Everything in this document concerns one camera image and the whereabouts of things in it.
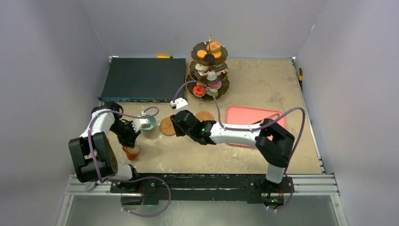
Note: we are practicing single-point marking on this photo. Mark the teal teacup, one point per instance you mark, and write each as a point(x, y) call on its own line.
point(151, 123)

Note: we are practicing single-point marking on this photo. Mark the golden bread bun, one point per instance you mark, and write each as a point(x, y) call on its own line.
point(213, 47)

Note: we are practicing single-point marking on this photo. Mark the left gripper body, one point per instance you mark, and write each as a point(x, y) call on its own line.
point(125, 132)

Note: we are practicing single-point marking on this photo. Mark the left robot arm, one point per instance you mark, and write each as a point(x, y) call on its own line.
point(92, 154)

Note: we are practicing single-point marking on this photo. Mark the white chocolate drizzled donut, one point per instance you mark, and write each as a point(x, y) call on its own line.
point(201, 68)

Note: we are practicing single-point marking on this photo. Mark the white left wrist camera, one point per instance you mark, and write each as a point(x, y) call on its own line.
point(139, 121)

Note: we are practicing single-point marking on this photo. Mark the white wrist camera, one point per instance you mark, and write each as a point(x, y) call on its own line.
point(180, 104)
point(139, 121)

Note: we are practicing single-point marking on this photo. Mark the layered chocolate cake bar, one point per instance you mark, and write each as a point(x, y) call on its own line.
point(200, 76)

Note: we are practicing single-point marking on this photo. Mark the woven rattan coaster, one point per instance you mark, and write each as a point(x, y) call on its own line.
point(166, 127)
point(204, 116)

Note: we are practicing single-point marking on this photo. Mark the copper teacup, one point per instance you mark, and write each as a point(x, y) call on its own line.
point(132, 153)

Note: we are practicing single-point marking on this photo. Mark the three-tier dark cake stand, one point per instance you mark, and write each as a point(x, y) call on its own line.
point(190, 79)

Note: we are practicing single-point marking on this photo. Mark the chocolate cake slice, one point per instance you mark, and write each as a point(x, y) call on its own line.
point(222, 70)

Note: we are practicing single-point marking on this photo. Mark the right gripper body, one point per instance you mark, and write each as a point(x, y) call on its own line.
point(178, 119)

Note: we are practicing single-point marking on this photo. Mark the pink serving tray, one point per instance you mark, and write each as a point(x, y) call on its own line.
point(243, 115)

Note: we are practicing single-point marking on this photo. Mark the yellow black tool on wall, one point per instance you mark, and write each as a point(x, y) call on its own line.
point(300, 78)

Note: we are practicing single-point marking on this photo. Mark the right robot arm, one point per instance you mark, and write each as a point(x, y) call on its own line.
point(273, 141)

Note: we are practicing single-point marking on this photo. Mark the silver cupcake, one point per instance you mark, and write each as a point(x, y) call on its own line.
point(211, 75)

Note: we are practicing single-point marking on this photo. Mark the black chocolate cookie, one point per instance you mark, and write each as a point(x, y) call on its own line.
point(209, 58)

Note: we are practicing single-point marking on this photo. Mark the green matcha cake bar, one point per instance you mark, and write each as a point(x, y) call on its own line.
point(212, 92)

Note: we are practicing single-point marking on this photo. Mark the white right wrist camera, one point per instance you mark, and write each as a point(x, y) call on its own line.
point(180, 104)

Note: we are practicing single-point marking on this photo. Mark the blue network switch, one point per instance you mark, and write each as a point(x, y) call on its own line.
point(143, 79)

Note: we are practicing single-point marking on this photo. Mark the yellow cracker biscuit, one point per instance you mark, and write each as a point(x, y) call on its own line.
point(201, 54)
point(217, 55)

